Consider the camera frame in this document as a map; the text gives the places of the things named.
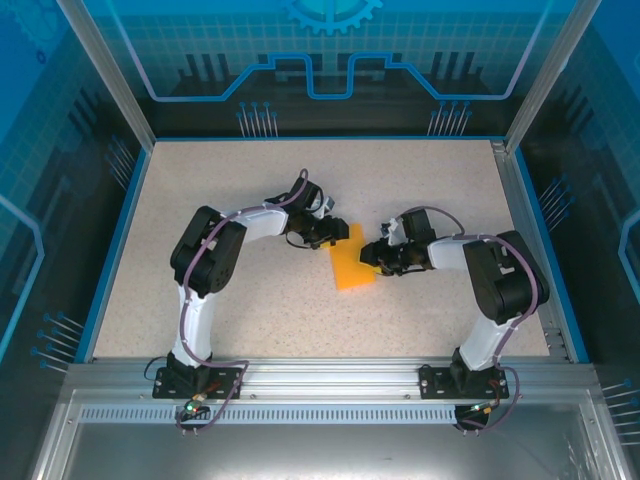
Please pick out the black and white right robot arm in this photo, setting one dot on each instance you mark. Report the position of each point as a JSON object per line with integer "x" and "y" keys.
{"x": 500, "y": 280}

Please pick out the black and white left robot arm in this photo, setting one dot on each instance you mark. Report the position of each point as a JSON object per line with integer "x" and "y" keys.
{"x": 210, "y": 250}

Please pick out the blue table edge strip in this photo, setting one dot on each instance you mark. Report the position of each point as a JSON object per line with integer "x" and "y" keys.
{"x": 116, "y": 250}
{"x": 535, "y": 210}

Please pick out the grey metal tray panel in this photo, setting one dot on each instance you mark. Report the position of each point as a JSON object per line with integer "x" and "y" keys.
{"x": 320, "y": 450}

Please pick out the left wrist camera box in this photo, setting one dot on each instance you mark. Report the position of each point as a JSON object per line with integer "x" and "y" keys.
{"x": 327, "y": 203}

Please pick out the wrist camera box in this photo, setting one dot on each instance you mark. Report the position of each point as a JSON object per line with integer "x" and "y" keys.
{"x": 327, "y": 203}
{"x": 391, "y": 231}

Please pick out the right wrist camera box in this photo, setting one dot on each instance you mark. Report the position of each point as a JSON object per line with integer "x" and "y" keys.
{"x": 391, "y": 231}

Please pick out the aluminium side rail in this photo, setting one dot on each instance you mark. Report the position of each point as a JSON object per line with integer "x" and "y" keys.
{"x": 515, "y": 200}

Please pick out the aluminium mounting rail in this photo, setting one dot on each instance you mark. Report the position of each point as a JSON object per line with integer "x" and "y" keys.
{"x": 325, "y": 380}

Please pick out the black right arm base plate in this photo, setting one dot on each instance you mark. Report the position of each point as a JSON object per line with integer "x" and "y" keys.
{"x": 435, "y": 382}

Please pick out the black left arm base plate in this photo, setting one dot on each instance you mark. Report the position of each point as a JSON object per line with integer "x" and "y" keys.
{"x": 225, "y": 382}

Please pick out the aluminium frame post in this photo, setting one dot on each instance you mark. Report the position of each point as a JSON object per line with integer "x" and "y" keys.
{"x": 550, "y": 75}
{"x": 107, "y": 80}

